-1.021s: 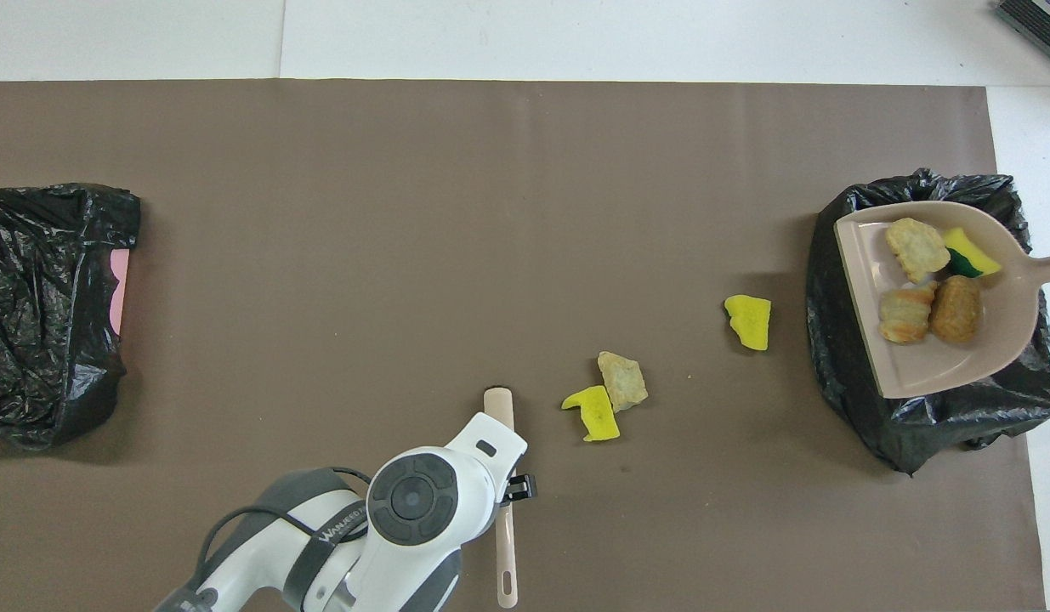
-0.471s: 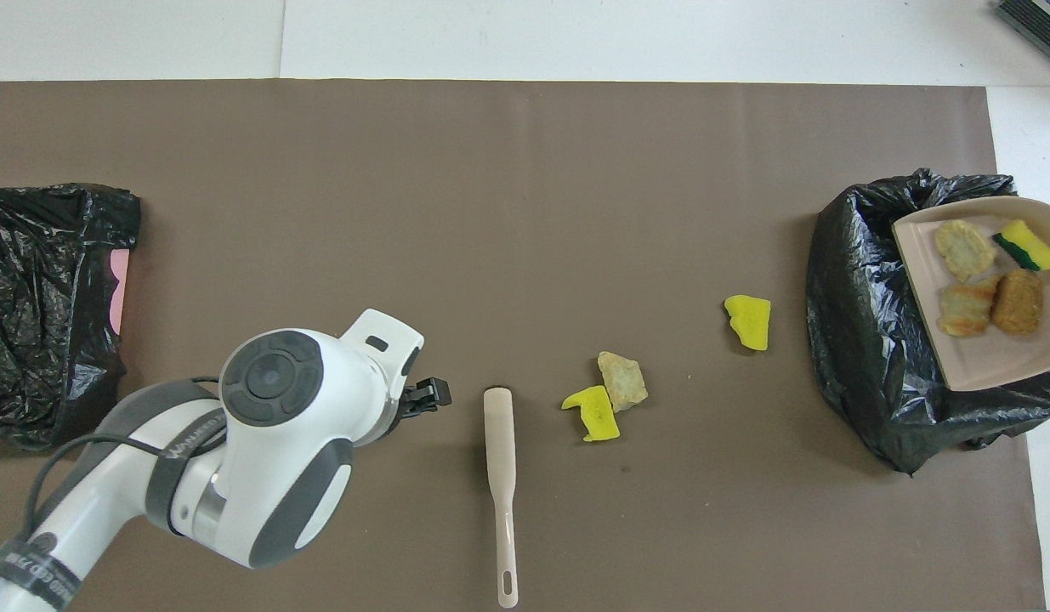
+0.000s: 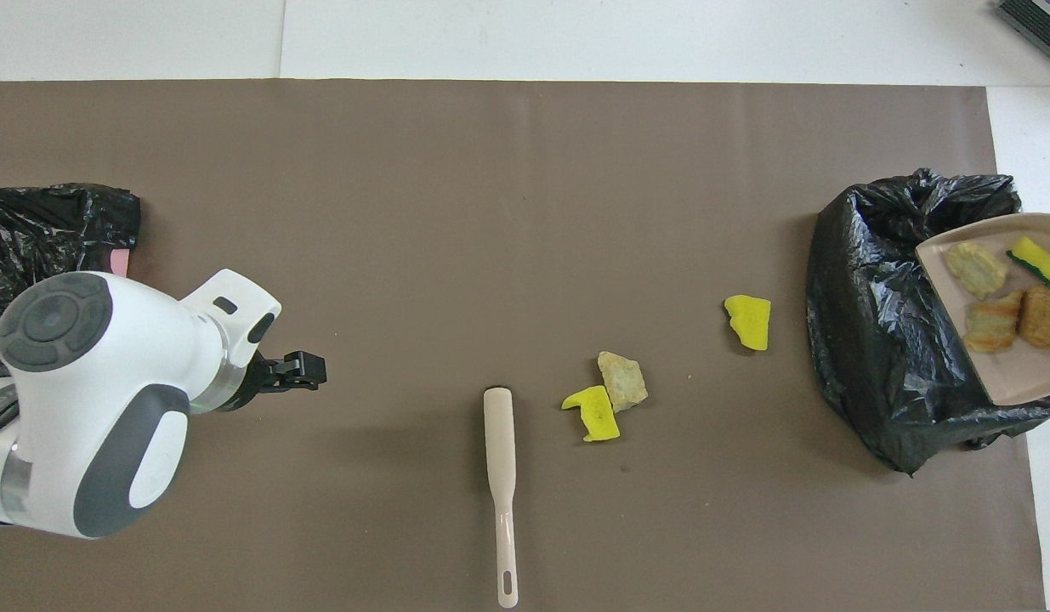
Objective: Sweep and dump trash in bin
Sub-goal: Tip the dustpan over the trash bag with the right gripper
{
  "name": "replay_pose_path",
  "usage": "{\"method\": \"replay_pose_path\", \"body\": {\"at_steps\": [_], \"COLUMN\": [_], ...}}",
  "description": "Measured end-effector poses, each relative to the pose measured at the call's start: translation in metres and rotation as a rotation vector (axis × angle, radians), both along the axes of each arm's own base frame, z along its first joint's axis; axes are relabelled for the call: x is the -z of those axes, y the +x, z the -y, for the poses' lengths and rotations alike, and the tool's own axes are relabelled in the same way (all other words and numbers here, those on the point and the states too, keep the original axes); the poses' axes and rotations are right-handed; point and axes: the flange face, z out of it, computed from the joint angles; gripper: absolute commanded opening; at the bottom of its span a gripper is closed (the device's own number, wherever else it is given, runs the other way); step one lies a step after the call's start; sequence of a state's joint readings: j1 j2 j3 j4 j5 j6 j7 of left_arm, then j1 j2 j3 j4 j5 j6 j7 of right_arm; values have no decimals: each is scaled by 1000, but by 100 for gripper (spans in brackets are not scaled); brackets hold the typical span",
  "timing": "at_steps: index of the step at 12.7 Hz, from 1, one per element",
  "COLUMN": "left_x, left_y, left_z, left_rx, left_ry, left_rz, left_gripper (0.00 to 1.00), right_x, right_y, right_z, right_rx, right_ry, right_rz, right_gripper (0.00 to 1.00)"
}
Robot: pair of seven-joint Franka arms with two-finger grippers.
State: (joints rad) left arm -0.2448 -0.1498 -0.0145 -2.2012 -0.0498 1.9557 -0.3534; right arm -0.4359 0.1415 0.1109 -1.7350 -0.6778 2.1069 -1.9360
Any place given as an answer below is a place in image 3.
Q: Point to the left black trash bag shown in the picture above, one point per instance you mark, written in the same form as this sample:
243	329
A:
865	340

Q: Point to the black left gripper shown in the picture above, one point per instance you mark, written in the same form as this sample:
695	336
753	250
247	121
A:
251	382

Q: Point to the striped croissant piece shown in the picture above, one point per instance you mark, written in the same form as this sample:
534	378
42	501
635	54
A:
992	323

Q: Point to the pale rock-like foam chunk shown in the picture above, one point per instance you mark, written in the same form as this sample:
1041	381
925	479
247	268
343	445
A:
622	381

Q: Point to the dark ribbed flat object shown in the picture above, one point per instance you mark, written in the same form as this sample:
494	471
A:
1043	21

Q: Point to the brown oval nugget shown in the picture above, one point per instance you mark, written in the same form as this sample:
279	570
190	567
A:
1045	319

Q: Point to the yellow sponge with green pad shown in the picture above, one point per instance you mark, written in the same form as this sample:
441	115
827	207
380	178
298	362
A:
1043	259

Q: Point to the beige hand brush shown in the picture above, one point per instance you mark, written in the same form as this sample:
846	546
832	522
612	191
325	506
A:
499	442

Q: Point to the brown table mat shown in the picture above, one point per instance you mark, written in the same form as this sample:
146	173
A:
490	170

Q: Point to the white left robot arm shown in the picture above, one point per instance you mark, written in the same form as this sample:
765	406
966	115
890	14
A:
91	408

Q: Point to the black trash bag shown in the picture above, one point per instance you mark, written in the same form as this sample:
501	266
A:
31	229
865	340

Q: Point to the bent yellow sponge piece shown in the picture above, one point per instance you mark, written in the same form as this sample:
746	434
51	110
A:
597	416

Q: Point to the right black trash bag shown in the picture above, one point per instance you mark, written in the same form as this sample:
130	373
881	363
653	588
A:
31	229

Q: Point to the pale pink plastic dustpan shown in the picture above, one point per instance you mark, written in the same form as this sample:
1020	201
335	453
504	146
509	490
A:
1018	382

